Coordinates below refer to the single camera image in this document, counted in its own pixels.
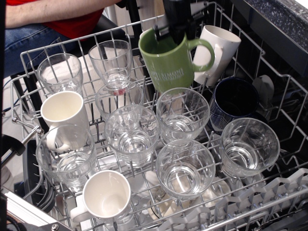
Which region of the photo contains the white mug left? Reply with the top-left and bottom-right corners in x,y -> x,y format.
40,91 -> 90,152

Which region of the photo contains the clear stemmed glass back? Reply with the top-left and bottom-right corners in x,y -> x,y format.
88,39 -> 132,96

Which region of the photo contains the grey rack roller wheel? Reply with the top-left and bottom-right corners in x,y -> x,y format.
252,75 -> 274,108

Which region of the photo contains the clear glass back left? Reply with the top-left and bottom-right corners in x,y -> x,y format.
37,53 -> 83,95

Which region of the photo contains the person in red shirt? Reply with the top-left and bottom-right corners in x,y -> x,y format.
4,0 -> 105,79

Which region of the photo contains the tall white mug back right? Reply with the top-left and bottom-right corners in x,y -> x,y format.
194,25 -> 241,87

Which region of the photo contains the clear glass front left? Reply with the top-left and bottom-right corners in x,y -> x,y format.
36,124 -> 96,193

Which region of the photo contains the person forearm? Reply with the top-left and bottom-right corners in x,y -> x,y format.
5,0 -> 119,29

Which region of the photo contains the clear glass middle back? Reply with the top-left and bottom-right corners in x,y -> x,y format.
95,80 -> 144,120

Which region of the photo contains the black clamp handle left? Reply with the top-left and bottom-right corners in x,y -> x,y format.
1,126 -> 44,168

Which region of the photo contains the clear glass front centre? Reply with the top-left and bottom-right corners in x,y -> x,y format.
155,139 -> 216,201

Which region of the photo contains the white mug front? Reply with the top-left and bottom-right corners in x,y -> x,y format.
70,170 -> 131,224

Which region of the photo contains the green ceramic mug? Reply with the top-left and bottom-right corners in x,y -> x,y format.
139,29 -> 215,93

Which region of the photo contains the clear glass centre right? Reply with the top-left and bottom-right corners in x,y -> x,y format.
156,88 -> 210,144

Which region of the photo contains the dark blue mug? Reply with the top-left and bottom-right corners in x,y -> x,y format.
209,77 -> 259,134

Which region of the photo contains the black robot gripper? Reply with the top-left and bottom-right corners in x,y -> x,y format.
153,0 -> 206,44

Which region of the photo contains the wire dishwasher rack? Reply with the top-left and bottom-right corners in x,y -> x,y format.
22,1 -> 308,231

